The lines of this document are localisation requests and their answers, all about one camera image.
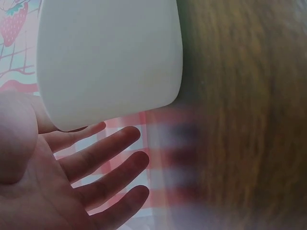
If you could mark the person's left hand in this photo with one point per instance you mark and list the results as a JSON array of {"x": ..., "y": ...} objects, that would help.
[{"x": 36, "y": 187}]

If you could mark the person's left thumb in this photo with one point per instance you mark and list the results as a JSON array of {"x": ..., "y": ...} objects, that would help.
[{"x": 44, "y": 117}]

